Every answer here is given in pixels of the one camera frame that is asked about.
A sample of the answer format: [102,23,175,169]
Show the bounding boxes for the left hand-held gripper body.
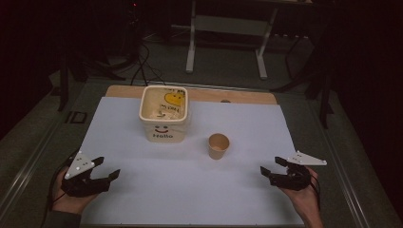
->
[61,151,110,199]

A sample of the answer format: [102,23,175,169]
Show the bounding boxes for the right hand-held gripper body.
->
[269,150,328,192]

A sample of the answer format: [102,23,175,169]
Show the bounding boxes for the person's right hand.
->
[279,166,320,212]

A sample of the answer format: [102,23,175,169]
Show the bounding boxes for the person's left hand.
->
[51,168,100,216]

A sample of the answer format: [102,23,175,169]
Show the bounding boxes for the black square floor socket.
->
[66,110,88,124]

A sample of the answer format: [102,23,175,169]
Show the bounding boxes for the brown paper cup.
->
[207,132,231,161]

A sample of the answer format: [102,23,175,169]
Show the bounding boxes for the cream smiley face bin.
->
[139,85,190,143]

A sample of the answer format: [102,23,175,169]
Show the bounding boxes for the black stand leg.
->
[317,70,335,130]

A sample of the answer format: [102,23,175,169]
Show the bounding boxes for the pale blue table mat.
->
[80,96,306,226]

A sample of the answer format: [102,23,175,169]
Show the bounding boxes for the clear bag with yellow heart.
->
[142,87,187,121]

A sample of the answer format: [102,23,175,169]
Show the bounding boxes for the right hand-held gripper cable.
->
[308,172,322,211]

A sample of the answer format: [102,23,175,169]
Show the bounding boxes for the hand-held gripper cable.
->
[39,150,81,227]
[308,172,322,211]

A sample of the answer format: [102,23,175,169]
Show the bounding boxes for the left hand-held gripper cable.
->
[39,150,81,227]

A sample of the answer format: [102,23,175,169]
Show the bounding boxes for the black floor cables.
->
[129,39,167,87]

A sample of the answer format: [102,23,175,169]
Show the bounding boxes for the white metal stand frame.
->
[170,0,315,81]

